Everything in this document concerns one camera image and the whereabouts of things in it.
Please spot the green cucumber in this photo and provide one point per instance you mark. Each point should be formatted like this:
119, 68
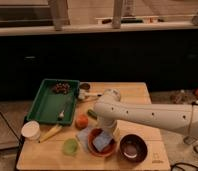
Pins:
92, 114

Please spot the blue sponge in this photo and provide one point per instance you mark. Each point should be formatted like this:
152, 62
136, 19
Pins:
102, 141

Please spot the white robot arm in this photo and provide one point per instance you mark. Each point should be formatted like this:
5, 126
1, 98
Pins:
182, 119

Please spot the silver spoon in tray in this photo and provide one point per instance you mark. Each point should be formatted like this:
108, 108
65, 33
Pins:
61, 114

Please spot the red bowl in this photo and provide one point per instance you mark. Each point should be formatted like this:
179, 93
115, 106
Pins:
93, 151

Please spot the light blue cloth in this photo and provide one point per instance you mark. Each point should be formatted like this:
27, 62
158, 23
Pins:
82, 137

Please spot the small dark round lid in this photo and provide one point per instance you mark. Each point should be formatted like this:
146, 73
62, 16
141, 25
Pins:
85, 86

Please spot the green small cup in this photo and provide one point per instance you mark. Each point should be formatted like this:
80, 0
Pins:
70, 147

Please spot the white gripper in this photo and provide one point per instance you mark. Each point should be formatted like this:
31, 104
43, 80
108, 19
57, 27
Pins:
110, 127

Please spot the dark purple bowl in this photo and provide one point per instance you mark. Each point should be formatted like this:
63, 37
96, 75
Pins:
133, 148

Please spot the white cup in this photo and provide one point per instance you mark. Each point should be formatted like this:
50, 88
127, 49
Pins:
31, 130

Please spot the dark grape bunch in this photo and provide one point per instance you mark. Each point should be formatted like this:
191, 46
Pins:
61, 88

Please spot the green plastic tray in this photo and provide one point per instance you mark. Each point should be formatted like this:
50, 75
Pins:
47, 105

